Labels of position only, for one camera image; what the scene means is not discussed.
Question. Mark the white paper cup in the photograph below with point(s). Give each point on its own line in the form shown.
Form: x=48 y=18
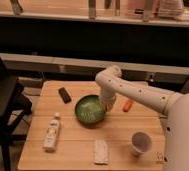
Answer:
x=141 y=143

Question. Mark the black rectangular bar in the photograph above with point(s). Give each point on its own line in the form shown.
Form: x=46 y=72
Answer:
x=64 y=95

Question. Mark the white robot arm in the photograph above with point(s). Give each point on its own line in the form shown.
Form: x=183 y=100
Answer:
x=173 y=105

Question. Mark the green ceramic bowl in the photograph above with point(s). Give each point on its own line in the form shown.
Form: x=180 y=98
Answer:
x=88 y=110

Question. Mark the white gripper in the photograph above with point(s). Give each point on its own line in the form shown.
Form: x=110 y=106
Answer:
x=107 y=102

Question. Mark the white plastic bottle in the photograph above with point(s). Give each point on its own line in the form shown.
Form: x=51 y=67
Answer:
x=52 y=133

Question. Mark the beige rice cracker pack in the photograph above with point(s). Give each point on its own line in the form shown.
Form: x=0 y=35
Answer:
x=101 y=152

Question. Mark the black chair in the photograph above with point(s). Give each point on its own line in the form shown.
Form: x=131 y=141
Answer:
x=13 y=107

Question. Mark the orange carrot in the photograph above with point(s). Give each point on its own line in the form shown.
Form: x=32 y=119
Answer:
x=127 y=105

